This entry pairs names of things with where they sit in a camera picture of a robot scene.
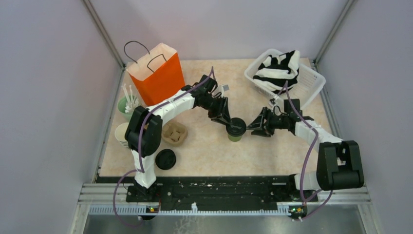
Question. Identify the orange paper bag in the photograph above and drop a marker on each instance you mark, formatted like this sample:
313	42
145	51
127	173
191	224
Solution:
157	75

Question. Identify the black cup lid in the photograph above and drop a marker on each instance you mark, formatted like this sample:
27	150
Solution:
237	127

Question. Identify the brown cardboard cup carrier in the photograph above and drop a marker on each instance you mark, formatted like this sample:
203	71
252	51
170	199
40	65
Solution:
174	133

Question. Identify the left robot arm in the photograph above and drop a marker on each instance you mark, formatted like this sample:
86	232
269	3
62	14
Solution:
144	131

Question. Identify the black and white striped cloth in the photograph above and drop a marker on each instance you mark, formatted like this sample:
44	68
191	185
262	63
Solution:
279	73

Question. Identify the stack of green paper cups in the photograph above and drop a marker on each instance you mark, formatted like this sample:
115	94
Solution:
120	134

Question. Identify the white plastic basket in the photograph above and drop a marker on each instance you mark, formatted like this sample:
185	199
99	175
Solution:
310	82

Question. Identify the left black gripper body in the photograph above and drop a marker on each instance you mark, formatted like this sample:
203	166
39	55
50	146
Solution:
214	106

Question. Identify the stack of black cup lids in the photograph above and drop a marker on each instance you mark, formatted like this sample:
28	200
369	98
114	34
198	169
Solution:
165	159

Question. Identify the white cable duct strip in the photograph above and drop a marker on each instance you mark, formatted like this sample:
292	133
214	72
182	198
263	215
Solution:
151	209

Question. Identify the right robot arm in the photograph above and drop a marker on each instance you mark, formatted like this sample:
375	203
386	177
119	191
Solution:
331	163

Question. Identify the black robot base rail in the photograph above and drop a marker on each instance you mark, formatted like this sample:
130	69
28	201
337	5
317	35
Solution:
217	193

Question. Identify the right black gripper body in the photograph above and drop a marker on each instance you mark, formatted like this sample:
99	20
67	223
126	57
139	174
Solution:
274	122

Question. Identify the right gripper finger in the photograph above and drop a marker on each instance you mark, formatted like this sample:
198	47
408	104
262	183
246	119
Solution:
259	121
261	133

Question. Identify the green paper coffee cup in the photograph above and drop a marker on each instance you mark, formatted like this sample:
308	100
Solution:
234	137

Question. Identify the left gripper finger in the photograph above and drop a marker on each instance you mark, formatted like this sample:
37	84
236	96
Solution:
225	115
223	121

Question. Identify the green cup with white stirrers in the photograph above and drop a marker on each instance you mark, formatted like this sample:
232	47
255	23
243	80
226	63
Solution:
129	99

